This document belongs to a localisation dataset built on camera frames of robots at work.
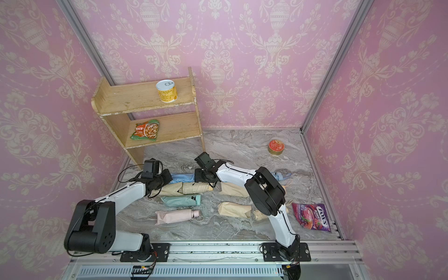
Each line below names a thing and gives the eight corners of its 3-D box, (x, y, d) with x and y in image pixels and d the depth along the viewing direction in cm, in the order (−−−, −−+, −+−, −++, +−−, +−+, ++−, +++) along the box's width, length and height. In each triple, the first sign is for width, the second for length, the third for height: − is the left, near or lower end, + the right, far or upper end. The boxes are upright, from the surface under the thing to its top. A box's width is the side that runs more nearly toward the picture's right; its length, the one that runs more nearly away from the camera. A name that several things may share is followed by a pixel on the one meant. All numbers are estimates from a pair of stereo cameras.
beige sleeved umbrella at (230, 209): (218, 214, 86) (217, 211, 82) (219, 204, 89) (219, 201, 86) (250, 218, 85) (251, 215, 81) (250, 208, 88) (251, 205, 84)
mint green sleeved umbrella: (162, 207, 88) (159, 203, 84) (165, 198, 91) (162, 194, 87) (200, 207, 88) (198, 203, 84) (201, 198, 91) (199, 194, 87)
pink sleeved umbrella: (158, 226, 83) (154, 223, 78) (159, 215, 86) (156, 211, 82) (200, 220, 84) (198, 217, 80) (199, 209, 88) (198, 205, 84)
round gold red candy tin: (269, 155, 109) (270, 151, 106) (266, 143, 116) (267, 139, 112) (284, 155, 109) (285, 151, 106) (281, 143, 116) (282, 139, 112)
